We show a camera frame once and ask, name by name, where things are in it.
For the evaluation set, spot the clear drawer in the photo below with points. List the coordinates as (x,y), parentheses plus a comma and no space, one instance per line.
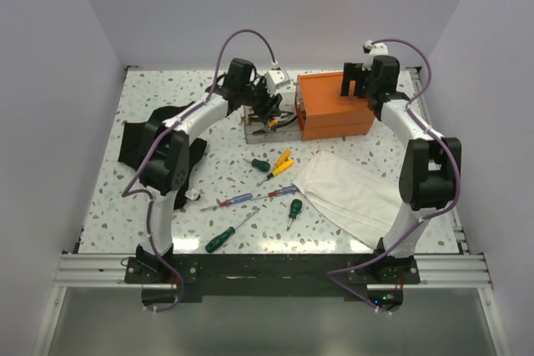
(251,123)

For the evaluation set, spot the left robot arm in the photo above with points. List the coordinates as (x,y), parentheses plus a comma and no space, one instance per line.
(165,167)

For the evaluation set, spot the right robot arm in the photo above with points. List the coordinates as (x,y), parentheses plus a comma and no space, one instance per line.
(430,176)

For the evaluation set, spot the orange handled wire stripper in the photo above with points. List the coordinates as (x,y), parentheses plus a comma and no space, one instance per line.
(269,127)

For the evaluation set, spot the aluminium frame rail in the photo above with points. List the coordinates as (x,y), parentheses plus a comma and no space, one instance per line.
(90,270)

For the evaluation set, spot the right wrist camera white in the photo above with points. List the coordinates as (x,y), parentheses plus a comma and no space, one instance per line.
(372,50)

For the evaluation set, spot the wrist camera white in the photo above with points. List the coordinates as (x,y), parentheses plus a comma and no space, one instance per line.
(276,79)
(372,50)

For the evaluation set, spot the black cloth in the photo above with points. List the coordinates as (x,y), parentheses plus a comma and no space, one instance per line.
(130,150)

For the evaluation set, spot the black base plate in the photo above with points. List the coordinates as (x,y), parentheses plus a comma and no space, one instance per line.
(275,275)

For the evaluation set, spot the blue handled pliers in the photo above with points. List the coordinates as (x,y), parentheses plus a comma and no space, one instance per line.
(286,122)

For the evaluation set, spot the orange drawer cabinet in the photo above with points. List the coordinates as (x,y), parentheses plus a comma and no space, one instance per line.
(323,112)

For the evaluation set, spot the long green screwdriver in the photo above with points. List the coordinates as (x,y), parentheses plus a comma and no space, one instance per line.
(218,241)

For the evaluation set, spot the yellow black long-nose pliers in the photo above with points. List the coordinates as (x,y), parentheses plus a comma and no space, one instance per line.
(287,114)

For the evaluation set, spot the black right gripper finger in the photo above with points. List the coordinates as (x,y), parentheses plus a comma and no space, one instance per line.
(351,73)
(360,89)

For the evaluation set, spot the yellow handled screwdriver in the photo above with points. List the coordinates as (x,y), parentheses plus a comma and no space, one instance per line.
(277,170)

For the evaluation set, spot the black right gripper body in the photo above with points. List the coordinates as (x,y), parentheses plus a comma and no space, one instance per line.
(371,86)

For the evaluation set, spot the red blue clear screwdriver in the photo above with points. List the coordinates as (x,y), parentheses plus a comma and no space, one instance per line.
(279,192)

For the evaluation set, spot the white folded towel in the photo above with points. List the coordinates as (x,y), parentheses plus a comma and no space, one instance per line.
(359,202)

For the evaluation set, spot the stubby green screwdriver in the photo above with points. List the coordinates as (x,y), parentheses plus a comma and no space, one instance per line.
(261,165)
(295,209)

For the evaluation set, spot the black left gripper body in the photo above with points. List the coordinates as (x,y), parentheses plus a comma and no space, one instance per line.
(259,97)

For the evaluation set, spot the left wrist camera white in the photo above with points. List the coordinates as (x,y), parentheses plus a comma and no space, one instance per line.
(276,79)

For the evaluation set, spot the orange handled screwdriver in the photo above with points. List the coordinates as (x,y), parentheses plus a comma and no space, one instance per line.
(285,156)

